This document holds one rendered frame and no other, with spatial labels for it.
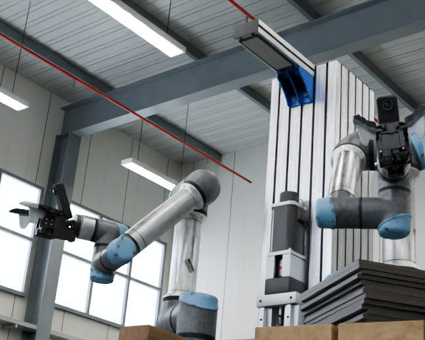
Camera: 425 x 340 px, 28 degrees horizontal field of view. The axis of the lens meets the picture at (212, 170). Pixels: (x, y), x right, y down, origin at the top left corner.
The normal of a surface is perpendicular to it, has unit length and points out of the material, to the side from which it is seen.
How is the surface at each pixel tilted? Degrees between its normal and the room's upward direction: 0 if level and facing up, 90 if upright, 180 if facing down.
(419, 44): 180
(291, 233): 90
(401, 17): 90
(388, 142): 90
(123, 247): 90
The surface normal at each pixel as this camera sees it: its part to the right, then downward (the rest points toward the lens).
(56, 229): 0.42, -0.20
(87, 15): -0.08, 0.91
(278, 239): -0.62, -0.36
